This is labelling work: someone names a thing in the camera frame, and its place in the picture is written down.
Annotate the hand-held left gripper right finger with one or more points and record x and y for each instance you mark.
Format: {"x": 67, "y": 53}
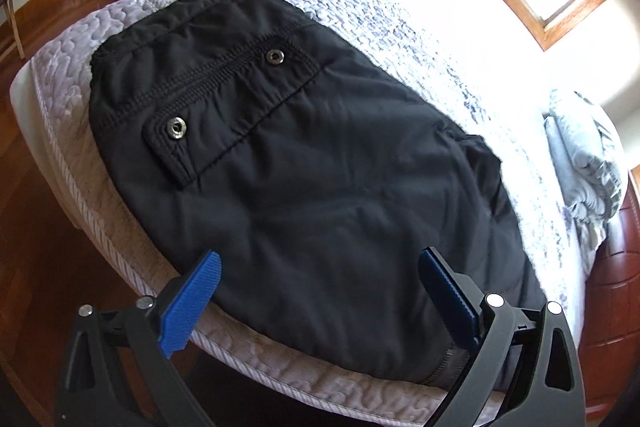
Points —
{"x": 450, "y": 297}

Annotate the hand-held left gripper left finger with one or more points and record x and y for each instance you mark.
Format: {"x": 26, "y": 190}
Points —
{"x": 192, "y": 302}

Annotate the black pants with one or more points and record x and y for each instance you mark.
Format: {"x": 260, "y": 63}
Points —
{"x": 300, "y": 157}

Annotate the wooden headboard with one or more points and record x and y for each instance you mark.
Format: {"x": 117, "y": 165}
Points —
{"x": 615, "y": 307}

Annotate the folded grey blanket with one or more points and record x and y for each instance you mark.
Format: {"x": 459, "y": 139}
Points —
{"x": 585, "y": 157}

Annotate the quilted bed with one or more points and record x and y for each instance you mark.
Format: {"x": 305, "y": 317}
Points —
{"x": 65, "y": 72}

